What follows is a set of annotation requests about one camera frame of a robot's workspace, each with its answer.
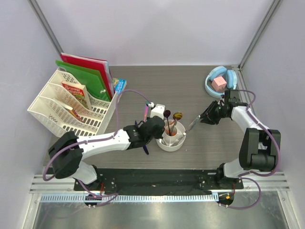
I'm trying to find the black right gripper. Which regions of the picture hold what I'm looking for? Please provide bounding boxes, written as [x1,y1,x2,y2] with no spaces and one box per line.
[198,100,228,125]

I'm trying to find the purple metallic spoon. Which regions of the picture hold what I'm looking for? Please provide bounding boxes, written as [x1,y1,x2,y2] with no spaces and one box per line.
[163,110,172,136]

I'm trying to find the white round divided container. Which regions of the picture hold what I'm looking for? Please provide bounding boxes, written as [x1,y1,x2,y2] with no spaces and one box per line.
[156,120,186,152]

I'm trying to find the blue metallic knife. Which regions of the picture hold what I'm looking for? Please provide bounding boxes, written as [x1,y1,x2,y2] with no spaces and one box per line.
[135,121,149,155]

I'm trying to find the gold spoon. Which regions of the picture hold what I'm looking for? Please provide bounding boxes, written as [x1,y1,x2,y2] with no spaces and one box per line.
[170,112,183,129]

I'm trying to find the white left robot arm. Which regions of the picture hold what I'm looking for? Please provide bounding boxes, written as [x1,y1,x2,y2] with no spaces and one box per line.
[44,116,165,190]

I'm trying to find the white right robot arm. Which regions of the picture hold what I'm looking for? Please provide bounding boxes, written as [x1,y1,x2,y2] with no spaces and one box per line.
[200,89,281,188]

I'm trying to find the pink cube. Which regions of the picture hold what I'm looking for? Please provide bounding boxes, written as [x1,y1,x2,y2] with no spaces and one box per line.
[212,76,227,92]

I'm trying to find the light blue headphones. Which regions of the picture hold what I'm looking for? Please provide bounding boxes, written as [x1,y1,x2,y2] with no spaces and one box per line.
[204,66,237,99]

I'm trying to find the blue card box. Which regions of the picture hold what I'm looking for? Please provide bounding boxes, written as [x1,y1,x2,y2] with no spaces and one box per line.
[112,78,127,94]

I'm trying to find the green folder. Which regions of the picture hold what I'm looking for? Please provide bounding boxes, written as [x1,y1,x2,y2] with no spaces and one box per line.
[55,60,111,102]

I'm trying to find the white plastic file organizer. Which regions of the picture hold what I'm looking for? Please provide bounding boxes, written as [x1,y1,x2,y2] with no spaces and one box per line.
[28,68,118,137]

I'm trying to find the red folder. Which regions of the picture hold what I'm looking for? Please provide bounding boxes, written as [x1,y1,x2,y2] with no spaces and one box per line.
[61,52,114,95]

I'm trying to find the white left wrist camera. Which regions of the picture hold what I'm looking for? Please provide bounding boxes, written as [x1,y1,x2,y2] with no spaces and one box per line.
[148,102,165,119]

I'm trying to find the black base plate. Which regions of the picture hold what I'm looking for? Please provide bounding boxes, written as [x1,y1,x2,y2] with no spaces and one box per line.
[88,168,244,196]

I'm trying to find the white slotted cable duct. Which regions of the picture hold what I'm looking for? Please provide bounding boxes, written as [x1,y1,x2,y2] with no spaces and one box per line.
[41,193,219,203]

